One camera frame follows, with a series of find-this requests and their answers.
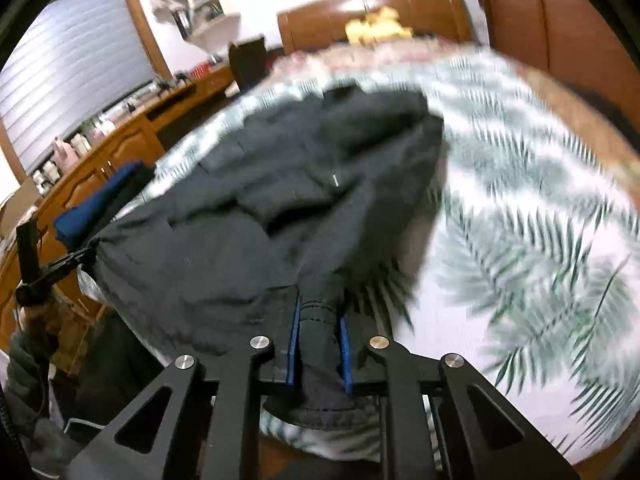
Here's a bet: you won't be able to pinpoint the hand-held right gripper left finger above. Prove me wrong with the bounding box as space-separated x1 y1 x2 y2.
70 294 302 480

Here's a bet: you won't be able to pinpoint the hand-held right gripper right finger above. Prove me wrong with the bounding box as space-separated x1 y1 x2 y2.
338 316 581 480

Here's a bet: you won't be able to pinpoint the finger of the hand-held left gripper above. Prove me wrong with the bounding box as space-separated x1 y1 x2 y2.
41 244 102 286

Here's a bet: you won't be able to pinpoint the black jacket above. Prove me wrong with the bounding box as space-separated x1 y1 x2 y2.
80 85 448 431

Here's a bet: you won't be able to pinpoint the person's left forearm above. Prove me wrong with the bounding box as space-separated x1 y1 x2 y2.
0 330 57 438

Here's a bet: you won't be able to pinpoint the navy folded clothes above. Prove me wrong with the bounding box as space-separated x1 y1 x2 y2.
52 161 156 252

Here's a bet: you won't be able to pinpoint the person's left hand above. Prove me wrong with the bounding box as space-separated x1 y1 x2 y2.
15 302 60 361

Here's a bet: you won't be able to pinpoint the pink container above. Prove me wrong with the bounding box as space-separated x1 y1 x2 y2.
50 137 77 167

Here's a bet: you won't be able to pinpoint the person's dark clothing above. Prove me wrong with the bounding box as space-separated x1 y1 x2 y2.
50 310 173 461

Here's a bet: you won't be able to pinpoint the wooden desk with cabinets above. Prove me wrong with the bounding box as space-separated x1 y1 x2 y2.
0 62 236 341

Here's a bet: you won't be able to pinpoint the grey window blind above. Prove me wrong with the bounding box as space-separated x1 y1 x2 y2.
0 0 159 171

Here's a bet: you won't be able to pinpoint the leaf print bedsheet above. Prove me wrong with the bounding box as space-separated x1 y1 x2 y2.
80 52 640 467

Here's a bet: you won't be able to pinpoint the black tool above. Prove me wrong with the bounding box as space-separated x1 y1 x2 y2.
155 75 192 94

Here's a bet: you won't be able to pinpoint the dark chair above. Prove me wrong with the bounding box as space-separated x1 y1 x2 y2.
228 35 269 92

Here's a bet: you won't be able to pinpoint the floral blanket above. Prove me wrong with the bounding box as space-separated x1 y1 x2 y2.
270 40 640 181

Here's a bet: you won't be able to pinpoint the yellow plush toy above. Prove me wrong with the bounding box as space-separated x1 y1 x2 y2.
345 6 415 46

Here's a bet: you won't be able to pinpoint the wooden headboard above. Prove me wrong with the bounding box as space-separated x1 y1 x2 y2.
276 0 476 56

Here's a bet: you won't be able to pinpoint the white wall shelf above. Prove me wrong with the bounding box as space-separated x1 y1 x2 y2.
170 0 241 41

